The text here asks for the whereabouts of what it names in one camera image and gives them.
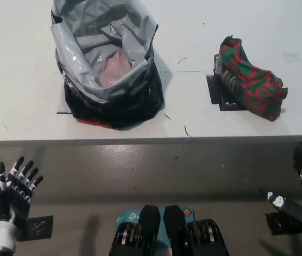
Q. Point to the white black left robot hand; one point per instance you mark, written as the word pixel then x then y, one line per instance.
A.
pixel 7 197

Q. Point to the red green plaid cloth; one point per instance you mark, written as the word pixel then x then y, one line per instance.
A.
pixel 252 80

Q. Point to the black plastic shopping bag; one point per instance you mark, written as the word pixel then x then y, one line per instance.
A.
pixel 119 109

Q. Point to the black floor tape patch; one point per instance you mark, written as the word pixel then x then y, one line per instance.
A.
pixel 276 225
pixel 40 226

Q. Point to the thin black tape line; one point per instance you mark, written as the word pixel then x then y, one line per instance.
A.
pixel 64 113

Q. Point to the teal router box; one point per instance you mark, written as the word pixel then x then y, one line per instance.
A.
pixel 128 214

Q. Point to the large black tape patch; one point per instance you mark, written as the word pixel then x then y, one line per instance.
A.
pixel 213 90

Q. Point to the pink paper sheet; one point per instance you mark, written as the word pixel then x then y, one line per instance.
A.
pixel 116 69

